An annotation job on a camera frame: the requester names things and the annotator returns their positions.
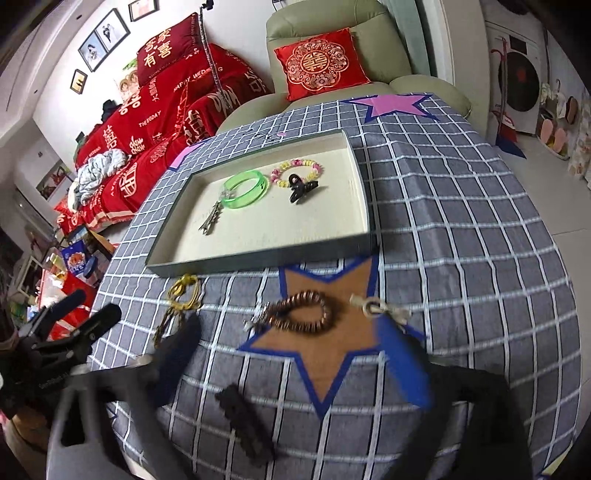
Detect cartoon couple photo cushion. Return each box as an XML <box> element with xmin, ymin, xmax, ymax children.
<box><xmin>115</xmin><ymin>69</ymin><xmax>139</xmax><ymax>100</ymax></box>

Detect yellow cord bracelet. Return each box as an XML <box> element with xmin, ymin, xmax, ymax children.
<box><xmin>154</xmin><ymin>274</ymin><xmax>204</xmax><ymax>347</ymax></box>

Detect red embroidered cushion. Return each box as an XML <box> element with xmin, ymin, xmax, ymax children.
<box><xmin>273</xmin><ymin>28</ymin><xmax>372</xmax><ymax>101</ymax></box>

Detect black claw hair clip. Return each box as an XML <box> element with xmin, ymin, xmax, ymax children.
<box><xmin>287</xmin><ymin>173</ymin><xmax>319</xmax><ymax>204</ymax></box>

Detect small pink star patch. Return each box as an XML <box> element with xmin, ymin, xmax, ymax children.
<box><xmin>168</xmin><ymin>141</ymin><xmax>204</xmax><ymax>171</ymax></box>

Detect green leather armchair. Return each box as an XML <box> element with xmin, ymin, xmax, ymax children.
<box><xmin>216</xmin><ymin>0</ymin><xmax>472</xmax><ymax>137</ymax></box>

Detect slipper rack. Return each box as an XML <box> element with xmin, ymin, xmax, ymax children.
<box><xmin>538</xmin><ymin>80</ymin><xmax>591</xmax><ymax>162</ymax></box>

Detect red broom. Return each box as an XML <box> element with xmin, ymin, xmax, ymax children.
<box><xmin>492</xmin><ymin>37</ymin><xmax>527</xmax><ymax>158</ymax></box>

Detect red lettered pillow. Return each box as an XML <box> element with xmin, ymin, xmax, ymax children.
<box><xmin>136</xmin><ymin>13</ymin><xmax>208</xmax><ymax>86</ymax></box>

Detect sofa with red cover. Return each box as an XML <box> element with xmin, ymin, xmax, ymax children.
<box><xmin>55</xmin><ymin>14</ymin><xmax>273</xmax><ymax>236</ymax></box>

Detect silver metal hair clip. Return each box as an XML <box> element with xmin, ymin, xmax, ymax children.
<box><xmin>198</xmin><ymin>200</ymin><xmax>225</xmax><ymax>236</ymax></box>

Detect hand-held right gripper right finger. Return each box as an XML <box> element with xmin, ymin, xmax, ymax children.
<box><xmin>376</xmin><ymin>316</ymin><xmax>536</xmax><ymax>480</ymax></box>

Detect camera stand pole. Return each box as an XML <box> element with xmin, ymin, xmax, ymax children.
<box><xmin>196</xmin><ymin>0</ymin><xmax>232</xmax><ymax>112</ymax></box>

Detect pastel bead bracelet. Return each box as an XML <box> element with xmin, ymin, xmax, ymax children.
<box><xmin>270</xmin><ymin>158</ymin><xmax>323</xmax><ymax>189</ymax></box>

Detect brown wooden bead bracelet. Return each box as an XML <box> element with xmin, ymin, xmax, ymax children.
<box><xmin>270</xmin><ymin>291</ymin><xmax>340</xmax><ymax>332</ymax></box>

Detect white washing machine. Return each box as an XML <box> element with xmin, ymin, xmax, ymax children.
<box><xmin>485</xmin><ymin>18</ymin><xmax>548</xmax><ymax>134</ymax></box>

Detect framed certificate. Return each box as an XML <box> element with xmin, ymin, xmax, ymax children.
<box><xmin>128</xmin><ymin>0</ymin><xmax>159</xmax><ymax>22</ymax></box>

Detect blue snack bag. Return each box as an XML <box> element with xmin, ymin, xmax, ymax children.
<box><xmin>60</xmin><ymin>240</ymin><xmax>100</xmax><ymax>280</ymax></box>

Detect pale green curtain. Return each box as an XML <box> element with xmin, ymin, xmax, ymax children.
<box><xmin>383</xmin><ymin>0</ymin><xmax>437</xmax><ymax>77</ymax></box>

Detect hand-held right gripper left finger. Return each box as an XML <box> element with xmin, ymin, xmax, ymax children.
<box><xmin>46</xmin><ymin>314</ymin><xmax>204</xmax><ymax>480</ymax></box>

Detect black rectangular hair clip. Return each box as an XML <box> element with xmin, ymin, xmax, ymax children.
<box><xmin>215</xmin><ymin>383</ymin><xmax>275</xmax><ymax>464</ymax></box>

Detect double black photo frame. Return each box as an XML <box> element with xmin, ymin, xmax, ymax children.
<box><xmin>78</xmin><ymin>8</ymin><xmax>131</xmax><ymax>72</ymax></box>

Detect green translucent bangle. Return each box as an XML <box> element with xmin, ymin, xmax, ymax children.
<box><xmin>223</xmin><ymin>170</ymin><xmax>270</xmax><ymax>209</ymax></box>

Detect white knotted cord ornament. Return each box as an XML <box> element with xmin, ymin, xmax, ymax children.
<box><xmin>349</xmin><ymin>295</ymin><xmax>411</xmax><ymax>326</ymax></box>

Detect grey checked tablecloth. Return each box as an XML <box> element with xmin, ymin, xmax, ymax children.
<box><xmin>90</xmin><ymin>92</ymin><xmax>583</xmax><ymax>480</ymax></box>

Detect large pink star patch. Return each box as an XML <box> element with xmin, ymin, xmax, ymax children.
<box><xmin>342</xmin><ymin>92</ymin><xmax>435</xmax><ymax>123</ymax></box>

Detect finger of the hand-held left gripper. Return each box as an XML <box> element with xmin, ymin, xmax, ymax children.
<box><xmin>21</xmin><ymin>290</ymin><xmax>88</xmax><ymax>340</ymax></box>
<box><xmin>32</xmin><ymin>304</ymin><xmax>123</xmax><ymax>358</ymax></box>

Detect grey-green shallow tray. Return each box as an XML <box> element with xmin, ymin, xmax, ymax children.
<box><xmin>145</xmin><ymin>129</ymin><xmax>372</xmax><ymax>278</ymax></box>

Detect grey crumpled clothes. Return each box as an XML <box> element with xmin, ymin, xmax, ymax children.
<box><xmin>69</xmin><ymin>148</ymin><xmax>127</xmax><ymax>206</ymax></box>

